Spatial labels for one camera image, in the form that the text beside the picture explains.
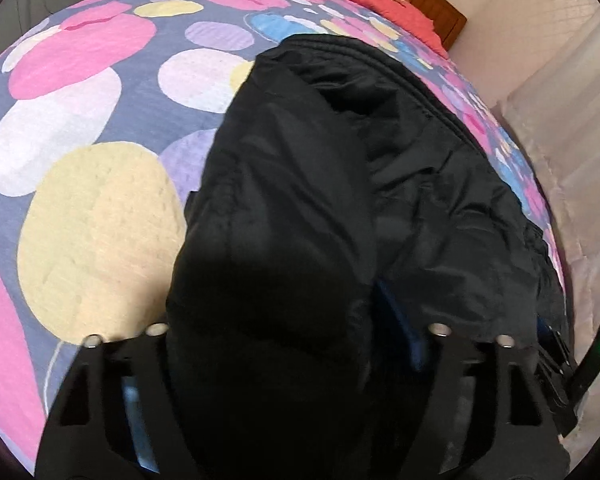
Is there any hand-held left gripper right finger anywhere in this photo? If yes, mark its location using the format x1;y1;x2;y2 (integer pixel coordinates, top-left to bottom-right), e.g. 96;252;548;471
377;280;573;480

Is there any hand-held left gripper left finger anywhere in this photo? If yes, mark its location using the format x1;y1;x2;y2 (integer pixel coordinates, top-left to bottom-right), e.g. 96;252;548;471
34;322;203;480

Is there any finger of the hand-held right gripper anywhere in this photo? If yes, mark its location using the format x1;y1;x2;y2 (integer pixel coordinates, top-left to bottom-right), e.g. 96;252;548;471
532;316;577;406

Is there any black puffer jacket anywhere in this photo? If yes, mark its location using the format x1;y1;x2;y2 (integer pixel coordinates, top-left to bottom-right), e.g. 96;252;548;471
165;34;568;480

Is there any cream striped curtain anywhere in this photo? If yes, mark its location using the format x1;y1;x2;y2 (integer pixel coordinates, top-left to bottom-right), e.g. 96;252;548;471
492;7;600;466

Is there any colourful dotted bedspread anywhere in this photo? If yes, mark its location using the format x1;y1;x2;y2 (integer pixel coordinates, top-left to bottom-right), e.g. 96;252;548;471
0;0;566;476

